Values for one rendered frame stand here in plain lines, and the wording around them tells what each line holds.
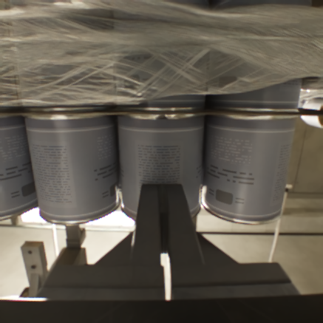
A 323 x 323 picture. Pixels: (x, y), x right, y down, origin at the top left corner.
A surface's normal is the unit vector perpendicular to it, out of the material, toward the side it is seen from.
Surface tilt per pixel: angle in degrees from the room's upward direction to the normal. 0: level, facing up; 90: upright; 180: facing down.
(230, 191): 89
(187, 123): 91
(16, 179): 92
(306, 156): 90
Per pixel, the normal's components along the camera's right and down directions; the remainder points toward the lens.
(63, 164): 0.12, 0.28
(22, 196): 0.86, 0.15
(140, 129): -0.36, 0.26
